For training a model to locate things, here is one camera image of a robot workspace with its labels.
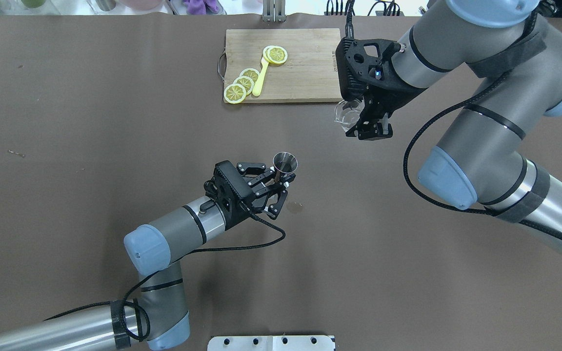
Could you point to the purple cloth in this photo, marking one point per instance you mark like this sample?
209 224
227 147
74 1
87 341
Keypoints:
202 7

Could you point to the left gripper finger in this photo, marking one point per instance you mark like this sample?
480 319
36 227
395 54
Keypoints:
270 199
254 175

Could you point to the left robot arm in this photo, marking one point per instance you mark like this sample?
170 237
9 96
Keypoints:
155 310

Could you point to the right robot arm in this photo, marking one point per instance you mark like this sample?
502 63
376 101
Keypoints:
465 159

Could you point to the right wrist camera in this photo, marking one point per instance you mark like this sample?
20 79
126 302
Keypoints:
363 63

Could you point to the clear glass cup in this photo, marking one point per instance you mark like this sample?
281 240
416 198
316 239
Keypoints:
348 112

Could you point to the lemon slice on spoon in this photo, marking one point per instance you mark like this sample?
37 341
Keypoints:
275 54

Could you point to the steel jigger measuring cup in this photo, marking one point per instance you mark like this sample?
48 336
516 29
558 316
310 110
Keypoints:
284 165

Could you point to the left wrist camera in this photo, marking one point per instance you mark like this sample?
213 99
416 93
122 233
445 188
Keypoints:
225 176

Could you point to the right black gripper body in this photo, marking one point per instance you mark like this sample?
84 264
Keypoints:
394 98

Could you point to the aluminium frame post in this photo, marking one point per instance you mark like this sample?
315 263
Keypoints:
274 11

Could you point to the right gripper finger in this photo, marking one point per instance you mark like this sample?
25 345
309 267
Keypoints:
371 127

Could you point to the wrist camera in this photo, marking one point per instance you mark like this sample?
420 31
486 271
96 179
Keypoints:
363 63
225 176

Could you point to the lemon slice rear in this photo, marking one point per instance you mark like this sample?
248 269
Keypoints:
250 73

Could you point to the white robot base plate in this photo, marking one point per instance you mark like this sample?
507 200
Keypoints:
273 343

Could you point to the lemon slice middle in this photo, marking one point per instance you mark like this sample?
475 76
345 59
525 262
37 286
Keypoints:
246 82

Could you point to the wooden cutting board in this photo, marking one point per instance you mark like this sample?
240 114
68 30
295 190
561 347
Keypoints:
308 76

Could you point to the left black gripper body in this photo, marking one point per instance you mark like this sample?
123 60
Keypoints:
236 216

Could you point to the lemon slice front left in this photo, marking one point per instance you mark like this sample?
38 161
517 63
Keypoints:
234 93

